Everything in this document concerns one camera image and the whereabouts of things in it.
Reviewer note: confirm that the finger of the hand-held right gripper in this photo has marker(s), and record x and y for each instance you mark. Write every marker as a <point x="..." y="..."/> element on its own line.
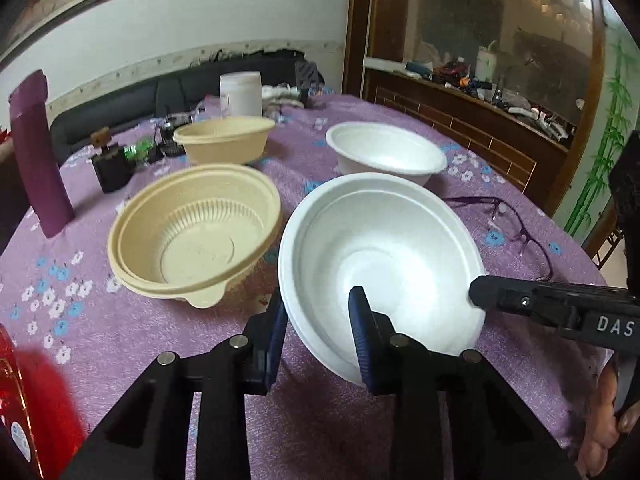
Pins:
<point x="520" y="300"/>

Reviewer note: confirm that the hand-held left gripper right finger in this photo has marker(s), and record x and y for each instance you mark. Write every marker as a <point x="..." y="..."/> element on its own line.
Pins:
<point x="359" y="340"/>

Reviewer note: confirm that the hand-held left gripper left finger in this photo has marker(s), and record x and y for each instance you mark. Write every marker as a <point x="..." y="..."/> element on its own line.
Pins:
<point x="278" y="340"/>

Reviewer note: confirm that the white foam bowl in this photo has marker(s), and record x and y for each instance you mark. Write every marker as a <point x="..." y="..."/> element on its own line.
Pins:
<point x="400" y="240"/>
<point x="385" y="147"/>

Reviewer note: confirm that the beige plastic bowl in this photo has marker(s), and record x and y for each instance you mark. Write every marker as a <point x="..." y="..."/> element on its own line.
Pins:
<point x="225" y="142"/>
<point x="200" y="240"/>

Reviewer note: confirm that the red gold-rimmed plate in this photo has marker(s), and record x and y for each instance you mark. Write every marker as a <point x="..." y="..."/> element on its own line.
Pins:
<point x="35" y="400"/>

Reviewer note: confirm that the person's right hand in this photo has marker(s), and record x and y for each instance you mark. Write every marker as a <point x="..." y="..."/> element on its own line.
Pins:
<point x="600" y="430"/>

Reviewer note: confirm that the purple eyeglasses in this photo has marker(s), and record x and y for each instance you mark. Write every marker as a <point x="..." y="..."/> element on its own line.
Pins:
<point x="525" y="237"/>

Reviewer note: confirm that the wooden chair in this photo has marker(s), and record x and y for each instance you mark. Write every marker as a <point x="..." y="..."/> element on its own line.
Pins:
<point x="607" y="247"/>

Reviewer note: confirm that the wooden glass-front cabinet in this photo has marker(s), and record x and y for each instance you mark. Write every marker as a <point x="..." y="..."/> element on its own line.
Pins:
<point x="500" y="145"/>

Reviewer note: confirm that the pile of assorted clutter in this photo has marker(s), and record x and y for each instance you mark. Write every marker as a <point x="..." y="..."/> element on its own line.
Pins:
<point x="500" y="95"/>

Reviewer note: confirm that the small black device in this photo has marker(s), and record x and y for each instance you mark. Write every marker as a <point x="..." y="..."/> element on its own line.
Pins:
<point x="170" y="140"/>

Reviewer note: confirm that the dark bottle with cork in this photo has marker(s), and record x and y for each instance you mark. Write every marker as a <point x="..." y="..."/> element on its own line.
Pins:
<point x="112" y="170"/>

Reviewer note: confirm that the white jug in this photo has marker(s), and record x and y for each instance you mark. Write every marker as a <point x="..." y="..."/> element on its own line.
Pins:
<point x="486" y="65"/>

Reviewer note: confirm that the white crumpled cloth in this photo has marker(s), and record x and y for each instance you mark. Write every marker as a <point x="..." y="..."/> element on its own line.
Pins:
<point x="280" y="96"/>

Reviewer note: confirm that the white plastic jar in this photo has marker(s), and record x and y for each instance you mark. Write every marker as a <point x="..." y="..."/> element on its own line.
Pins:
<point x="241" y="94"/>

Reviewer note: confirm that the black slotted object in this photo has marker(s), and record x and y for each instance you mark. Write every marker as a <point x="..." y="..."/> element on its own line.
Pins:
<point x="306" y="80"/>

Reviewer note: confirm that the black leather sofa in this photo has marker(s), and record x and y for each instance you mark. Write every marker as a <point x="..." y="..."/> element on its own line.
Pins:
<point x="125" y="100"/>

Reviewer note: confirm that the purple thermos bottle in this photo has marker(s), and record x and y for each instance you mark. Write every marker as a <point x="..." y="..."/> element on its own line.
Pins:
<point x="37" y="160"/>

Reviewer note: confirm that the green bamboo wall sticker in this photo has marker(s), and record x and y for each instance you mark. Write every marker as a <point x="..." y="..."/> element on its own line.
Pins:
<point x="615" y="125"/>

